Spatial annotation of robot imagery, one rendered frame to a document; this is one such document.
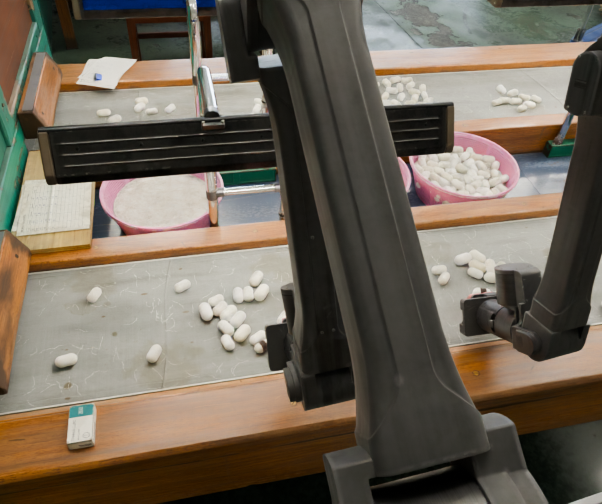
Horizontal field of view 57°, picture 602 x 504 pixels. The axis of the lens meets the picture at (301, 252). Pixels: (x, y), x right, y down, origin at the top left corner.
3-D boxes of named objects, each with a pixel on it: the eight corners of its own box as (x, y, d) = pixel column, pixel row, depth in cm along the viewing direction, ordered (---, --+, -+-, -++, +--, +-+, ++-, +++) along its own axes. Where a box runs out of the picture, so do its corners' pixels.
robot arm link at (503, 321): (515, 353, 85) (549, 345, 86) (511, 309, 84) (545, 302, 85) (491, 340, 91) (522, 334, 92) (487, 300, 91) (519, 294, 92)
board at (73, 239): (91, 248, 108) (89, 244, 108) (8, 256, 106) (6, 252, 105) (98, 150, 131) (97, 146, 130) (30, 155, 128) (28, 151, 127)
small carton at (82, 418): (94, 446, 81) (92, 439, 79) (69, 450, 80) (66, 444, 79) (96, 409, 85) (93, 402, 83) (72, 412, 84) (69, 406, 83)
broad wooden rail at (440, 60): (598, 106, 197) (623, 56, 184) (59, 142, 163) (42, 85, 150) (580, 89, 205) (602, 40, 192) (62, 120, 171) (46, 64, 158)
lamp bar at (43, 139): (453, 154, 90) (465, 115, 85) (46, 187, 78) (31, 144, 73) (434, 127, 96) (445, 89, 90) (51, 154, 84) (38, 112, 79)
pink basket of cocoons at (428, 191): (526, 221, 136) (540, 191, 129) (424, 232, 131) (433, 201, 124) (479, 157, 154) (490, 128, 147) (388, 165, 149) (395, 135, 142)
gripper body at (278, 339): (263, 323, 77) (271, 335, 70) (334, 313, 79) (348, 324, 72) (268, 368, 78) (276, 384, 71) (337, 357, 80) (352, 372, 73)
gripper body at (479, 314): (458, 298, 96) (480, 306, 89) (511, 291, 98) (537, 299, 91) (459, 334, 97) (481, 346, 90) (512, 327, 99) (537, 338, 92)
